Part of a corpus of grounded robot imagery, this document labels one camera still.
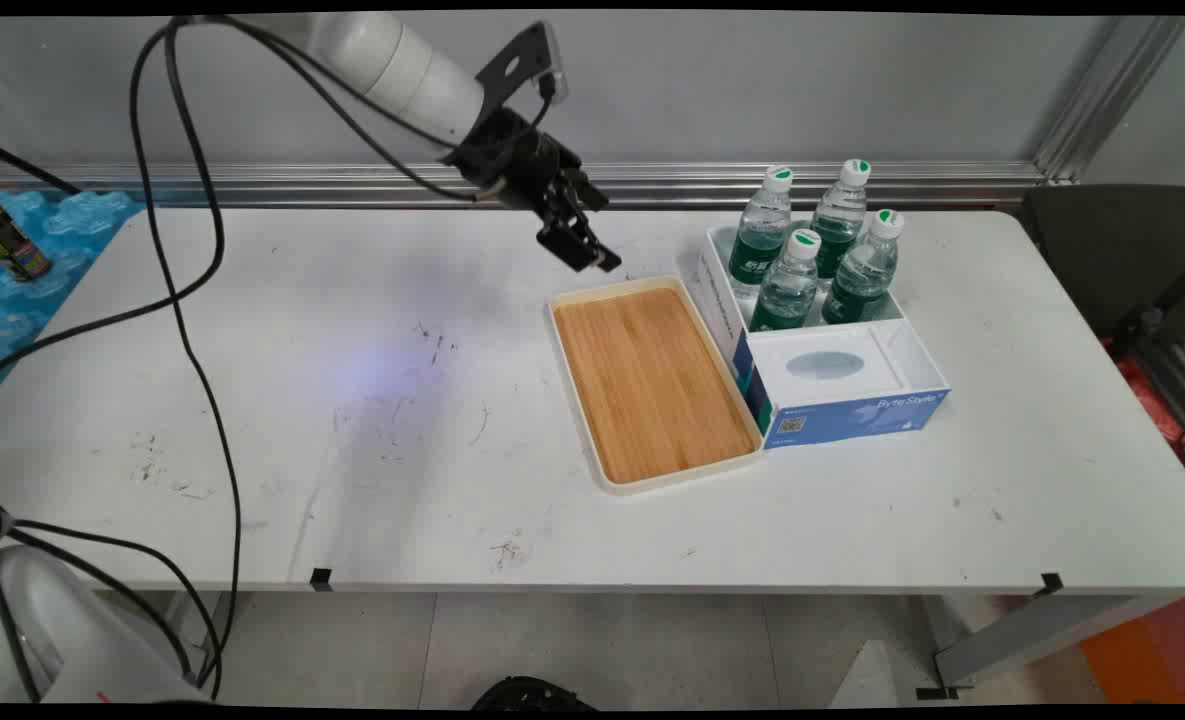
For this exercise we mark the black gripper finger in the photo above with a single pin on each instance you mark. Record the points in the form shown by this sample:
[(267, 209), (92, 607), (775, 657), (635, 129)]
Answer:
[(570, 245), (592, 205)]

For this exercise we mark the red patterned bag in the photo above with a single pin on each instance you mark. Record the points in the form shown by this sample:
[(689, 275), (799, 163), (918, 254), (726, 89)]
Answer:
[(1152, 400)]

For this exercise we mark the grey table leg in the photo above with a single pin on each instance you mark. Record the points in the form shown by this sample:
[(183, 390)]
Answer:
[(1032, 630)]

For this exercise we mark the green label water bottle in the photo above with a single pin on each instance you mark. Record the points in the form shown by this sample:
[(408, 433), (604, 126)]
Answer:
[(838, 225), (864, 272), (785, 290), (760, 235)]

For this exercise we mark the horizontal aluminium frame rail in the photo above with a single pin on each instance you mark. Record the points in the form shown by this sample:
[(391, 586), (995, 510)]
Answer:
[(252, 185)]

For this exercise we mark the slanted aluminium frame post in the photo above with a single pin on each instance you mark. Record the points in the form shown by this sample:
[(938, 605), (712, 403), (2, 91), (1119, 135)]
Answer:
[(1112, 95)]

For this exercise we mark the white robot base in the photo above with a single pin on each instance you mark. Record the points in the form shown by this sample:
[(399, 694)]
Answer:
[(72, 640)]

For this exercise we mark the blue plastic bubble packaging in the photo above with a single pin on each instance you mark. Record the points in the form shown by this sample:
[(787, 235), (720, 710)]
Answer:
[(72, 225)]

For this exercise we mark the blue and white cardboard box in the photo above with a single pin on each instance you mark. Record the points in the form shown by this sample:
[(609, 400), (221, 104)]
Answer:
[(852, 418)]

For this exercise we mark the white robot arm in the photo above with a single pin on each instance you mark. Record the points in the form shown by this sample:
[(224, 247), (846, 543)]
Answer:
[(392, 65)]

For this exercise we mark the printed drink can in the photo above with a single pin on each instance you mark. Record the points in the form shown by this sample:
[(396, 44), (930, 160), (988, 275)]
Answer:
[(14, 240)]

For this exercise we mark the bamboo tray with cream rim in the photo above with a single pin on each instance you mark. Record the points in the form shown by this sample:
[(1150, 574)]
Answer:
[(652, 385)]

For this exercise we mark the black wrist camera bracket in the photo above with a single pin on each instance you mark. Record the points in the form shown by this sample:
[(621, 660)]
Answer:
[(517, 62)]

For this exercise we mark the round black floor object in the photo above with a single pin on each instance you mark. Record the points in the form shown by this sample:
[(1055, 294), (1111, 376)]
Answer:
[(532, 695)]

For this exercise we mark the orange box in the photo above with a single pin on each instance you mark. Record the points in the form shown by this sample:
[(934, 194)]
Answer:
[(1147, 655)]

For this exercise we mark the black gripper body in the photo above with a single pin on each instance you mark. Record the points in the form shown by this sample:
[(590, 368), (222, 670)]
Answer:
[(512, 160)]

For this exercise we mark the black tape marker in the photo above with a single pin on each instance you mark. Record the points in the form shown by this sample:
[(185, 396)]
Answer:
[(1052, 584), (321, 579)]

